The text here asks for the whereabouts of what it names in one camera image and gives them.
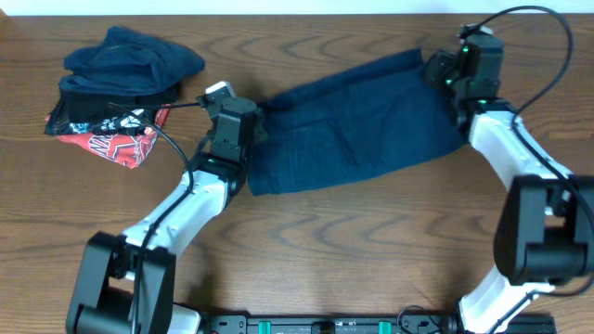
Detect navy blue shorts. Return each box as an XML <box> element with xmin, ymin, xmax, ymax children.
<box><xmin>248</xmin><ymin>49</ymin><xmax>463</xmax><ymax>196</ymax></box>

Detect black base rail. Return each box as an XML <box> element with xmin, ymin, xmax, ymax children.
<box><xmin>199</xmin><ymin>313</ymin><xmax>558</xmax><ymax>334</ymax></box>

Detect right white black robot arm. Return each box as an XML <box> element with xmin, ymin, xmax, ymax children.
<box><xmin>425</xmin><ymin>46</ymin><xmax>593</xmax><ymax>333</ymax></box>

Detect folded black garment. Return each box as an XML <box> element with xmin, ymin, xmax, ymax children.
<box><xmin>60</xmin><ymin>83</ymin><xmax>181</xmax><ymax>123</ymax></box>

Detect red printed garment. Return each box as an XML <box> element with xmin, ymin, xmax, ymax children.
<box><xmin>56</xmin><ymin>109</ymin><xmax>170</xmax><ymax>169</ymax></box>

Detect black white printed garment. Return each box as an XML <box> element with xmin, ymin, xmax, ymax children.
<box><xmin>44</xmin><ymin>97</ymin><xmax>147</xmax><ymax>136</ymax></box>

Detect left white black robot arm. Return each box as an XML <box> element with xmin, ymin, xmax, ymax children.
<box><xmin>66</xmin><ymin>95</ymin><xmax>259</xmax><ymax>334</ymax></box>

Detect small black base cable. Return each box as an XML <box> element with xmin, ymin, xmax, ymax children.
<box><xmin>396</xmin><ymin>303</ymin><xmax>442</xmax><ymax>334</ymax></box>

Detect folded navy blue garment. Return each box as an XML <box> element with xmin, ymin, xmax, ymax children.
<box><xmin>59</xmin><ymin>26</ymin><xmax>205</xmax><ymax>96</ymax></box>

